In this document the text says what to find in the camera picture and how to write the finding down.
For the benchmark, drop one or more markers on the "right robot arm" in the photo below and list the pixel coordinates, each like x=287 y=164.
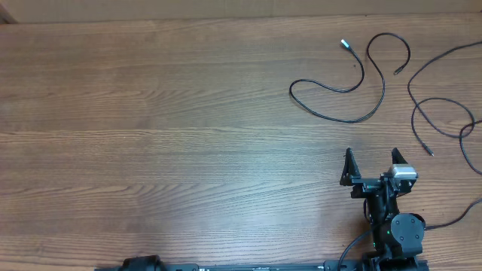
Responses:
x=397 y=237

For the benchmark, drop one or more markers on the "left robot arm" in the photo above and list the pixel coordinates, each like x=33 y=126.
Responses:
x=146 y=263

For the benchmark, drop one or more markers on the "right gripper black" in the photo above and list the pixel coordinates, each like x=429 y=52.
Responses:
x=363 y=185

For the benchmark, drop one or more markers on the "cardboard back panel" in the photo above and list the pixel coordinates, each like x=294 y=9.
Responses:
x=73 y=11

